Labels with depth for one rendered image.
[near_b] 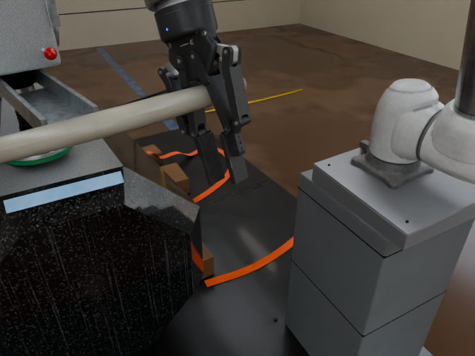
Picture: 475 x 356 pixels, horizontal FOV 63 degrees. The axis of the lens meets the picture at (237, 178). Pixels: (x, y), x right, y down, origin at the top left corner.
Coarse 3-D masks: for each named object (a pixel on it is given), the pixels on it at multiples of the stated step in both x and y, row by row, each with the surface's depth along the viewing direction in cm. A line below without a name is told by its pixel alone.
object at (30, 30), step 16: (0, 0) 96; (16, 0) 98; (32, 0) 100; (0, 16) 97; (16, 16) 100; (32, 16) 102; (0, 32) 99; (16, 32) 101; (32, 32) 103; (48, 32) 106; (0, 48) 100; (16, 48) 102; (32, 48) 105; (0, 64) 102; (16, 64) 104; (32, 64) 106; (48, 64) 109
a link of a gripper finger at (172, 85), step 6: (162, 72) 54; (162, 78) 54; (168, 78) 54; (168, 84) 54; (174, 84) 54; (168, 90) 54; (174, 90) 54; (186, 114) 55; (180, 120) 55; (186, 120) 57; (180, 126) 55; (186, 126) 55; (180, 132) 56; (186, 132) 55
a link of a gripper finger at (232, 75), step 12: (228, 48) 46; (240, 48) 48; (228, 60) 47; (240, 60) 48; (228, 72) 47; (240, 72) 49; (228, 84) 48; (240, 84) 49; (228, 96) 49; (240, 96) 49; (240, 108) 49; (240, 120) 49
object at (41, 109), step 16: (0, 80) 103; (48, 80) 106; (16, 96) 92; (32, 96) 105; (48, 96) 105; (64, 96) 100; (80, 96) 92; (32, 112) 83; (48, 112) 95; (64, 112) 95; (80, 112) 94
